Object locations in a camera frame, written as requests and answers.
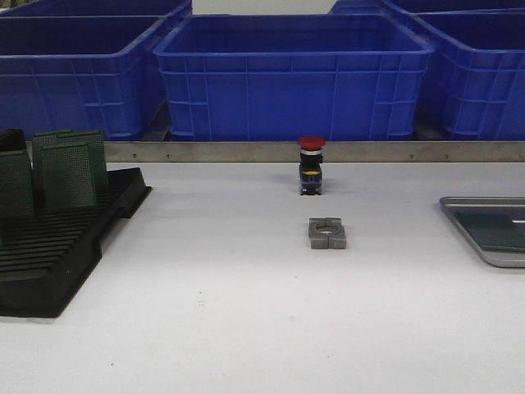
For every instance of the grey square metal block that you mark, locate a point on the grey square metal block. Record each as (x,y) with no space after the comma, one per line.
(326,234)

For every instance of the blue plastic crate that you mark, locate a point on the blue plastic crate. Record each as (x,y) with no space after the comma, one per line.
(474,85)
(82,73)
(278,78)

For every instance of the far left blue crate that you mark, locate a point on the far left blue crate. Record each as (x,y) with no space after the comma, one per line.
(172,11)

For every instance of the red emergency stop button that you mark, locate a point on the red emergency stop button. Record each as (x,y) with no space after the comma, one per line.
(310,172)

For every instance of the rear left green circuit board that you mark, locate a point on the rear left green circuit board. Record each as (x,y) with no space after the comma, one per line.
(44,139)

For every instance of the rear right green circuit board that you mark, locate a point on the rear right green circuit board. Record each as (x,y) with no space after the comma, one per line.
(95,142)

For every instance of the far right blue crate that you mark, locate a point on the far right blue crate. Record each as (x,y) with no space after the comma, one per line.
(405,8)

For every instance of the green perforated circuit board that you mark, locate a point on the green perforated circuit board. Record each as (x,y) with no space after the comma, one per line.
(68,177)
(494,232)

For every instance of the metal table edge rail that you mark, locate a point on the metal table edge rail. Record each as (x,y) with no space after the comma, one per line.
(333,152)

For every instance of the silver metal tray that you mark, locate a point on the silver metal tray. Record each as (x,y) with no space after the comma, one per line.
(512,207)

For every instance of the centre blue plastic crate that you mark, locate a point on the centre blue plastic crate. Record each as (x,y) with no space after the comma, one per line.
(278,78)

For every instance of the black slotted board rack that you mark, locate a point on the black slotted board rack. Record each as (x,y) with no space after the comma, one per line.
(45,258)

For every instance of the left edge green circuit board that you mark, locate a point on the left edge green circuit board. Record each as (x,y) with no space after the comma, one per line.
(16,185)

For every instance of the right blue plastic crate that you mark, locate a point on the right blue plastic crate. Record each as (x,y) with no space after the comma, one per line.
(474,85)

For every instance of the left blue plastic crate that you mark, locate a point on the left blue plastic crate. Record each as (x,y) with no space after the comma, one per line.
(82,73)

